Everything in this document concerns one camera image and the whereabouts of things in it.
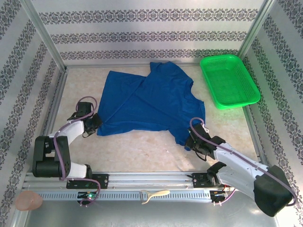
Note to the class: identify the small circuit board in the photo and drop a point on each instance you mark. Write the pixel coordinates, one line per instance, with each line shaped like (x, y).
(220, 194)
(85, 195)

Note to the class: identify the green plastic basket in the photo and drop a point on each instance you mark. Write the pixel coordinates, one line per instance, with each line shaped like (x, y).
(227, 80)

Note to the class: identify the aluminium wall-foot rail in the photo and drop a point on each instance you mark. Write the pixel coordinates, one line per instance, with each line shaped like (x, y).
(94, 65)

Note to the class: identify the pink translucent cup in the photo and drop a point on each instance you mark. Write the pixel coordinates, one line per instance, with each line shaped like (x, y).
(28, 201)

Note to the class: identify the aluminium mounting rail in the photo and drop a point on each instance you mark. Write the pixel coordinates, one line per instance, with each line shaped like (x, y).
(146, 180)

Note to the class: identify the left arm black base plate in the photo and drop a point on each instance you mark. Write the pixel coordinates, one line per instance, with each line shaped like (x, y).
(103, 180)

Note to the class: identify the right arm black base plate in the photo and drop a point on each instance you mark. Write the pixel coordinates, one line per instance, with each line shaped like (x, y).
(198, 180)

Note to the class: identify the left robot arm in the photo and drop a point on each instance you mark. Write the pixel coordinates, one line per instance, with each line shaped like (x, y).
(71, 128)

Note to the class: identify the aluminium side rail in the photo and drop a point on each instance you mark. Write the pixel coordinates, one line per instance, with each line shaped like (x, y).
(59, 87)
(249, 123)

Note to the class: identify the beige peeler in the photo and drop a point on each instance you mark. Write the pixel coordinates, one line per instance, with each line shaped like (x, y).
(156, 194)

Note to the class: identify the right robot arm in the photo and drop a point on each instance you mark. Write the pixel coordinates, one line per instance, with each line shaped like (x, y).
(272, 191)

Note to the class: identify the aluminium corner post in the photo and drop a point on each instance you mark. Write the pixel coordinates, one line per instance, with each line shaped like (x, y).
(255, 28)
(45, 35)

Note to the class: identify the blue t-shirt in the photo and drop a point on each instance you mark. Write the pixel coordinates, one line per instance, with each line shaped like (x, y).
(151, 101)

